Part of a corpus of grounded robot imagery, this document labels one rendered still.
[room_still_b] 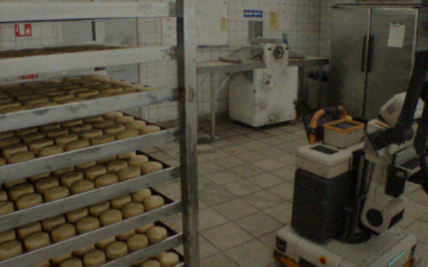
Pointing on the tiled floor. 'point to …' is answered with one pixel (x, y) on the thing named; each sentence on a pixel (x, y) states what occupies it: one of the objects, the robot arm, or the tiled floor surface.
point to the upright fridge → (378, 51)
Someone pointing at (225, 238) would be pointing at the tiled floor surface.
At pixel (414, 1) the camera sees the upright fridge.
